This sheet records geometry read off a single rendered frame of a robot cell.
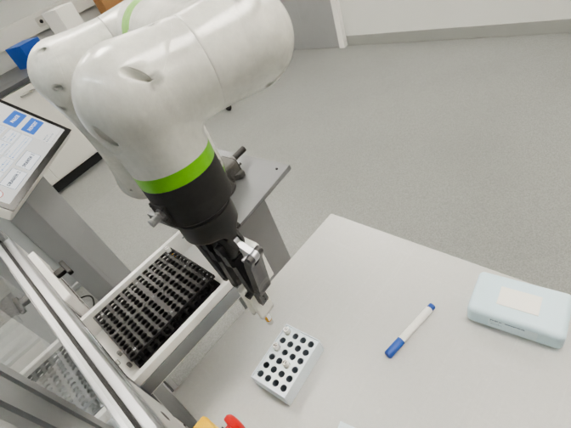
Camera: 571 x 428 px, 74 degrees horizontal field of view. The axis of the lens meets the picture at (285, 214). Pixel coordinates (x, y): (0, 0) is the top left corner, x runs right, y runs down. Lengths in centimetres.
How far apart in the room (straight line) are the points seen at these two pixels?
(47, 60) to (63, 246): 109
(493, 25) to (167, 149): 351
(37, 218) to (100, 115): 134
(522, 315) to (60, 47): 91
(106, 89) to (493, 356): 71
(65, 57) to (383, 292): 75
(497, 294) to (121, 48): 70
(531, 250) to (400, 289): 115
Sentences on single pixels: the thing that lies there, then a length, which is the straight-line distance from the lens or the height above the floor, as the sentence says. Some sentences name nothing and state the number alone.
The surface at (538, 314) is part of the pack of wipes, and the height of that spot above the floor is 81.
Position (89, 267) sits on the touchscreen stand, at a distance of 183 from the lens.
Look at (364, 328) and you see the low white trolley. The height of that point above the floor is 76.
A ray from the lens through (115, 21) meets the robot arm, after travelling 80.
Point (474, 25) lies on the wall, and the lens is 380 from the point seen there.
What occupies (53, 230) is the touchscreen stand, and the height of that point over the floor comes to 74.
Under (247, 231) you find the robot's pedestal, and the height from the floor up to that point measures 65.
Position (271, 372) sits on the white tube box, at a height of 80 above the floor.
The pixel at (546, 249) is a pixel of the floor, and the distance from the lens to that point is 195.
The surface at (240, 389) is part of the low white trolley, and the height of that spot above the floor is 76.
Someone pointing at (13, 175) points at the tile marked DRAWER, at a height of 101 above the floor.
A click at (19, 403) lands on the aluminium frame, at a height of 128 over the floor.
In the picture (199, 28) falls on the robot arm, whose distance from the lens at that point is 39.
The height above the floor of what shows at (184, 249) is 85.
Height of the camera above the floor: 146
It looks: 40 degrees down
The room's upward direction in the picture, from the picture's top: 22 degrees counter-clockwise
